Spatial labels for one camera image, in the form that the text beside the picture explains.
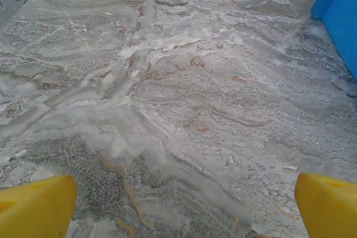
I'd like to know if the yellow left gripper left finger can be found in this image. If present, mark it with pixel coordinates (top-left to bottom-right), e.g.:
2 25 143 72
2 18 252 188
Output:
0 175 78 238

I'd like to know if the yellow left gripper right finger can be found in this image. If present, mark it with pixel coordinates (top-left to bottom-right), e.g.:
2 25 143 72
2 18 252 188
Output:
295 172 357 238

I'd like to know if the blue three-compartment plastic container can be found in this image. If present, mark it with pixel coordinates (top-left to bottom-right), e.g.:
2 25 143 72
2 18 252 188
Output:
310 0 357 84

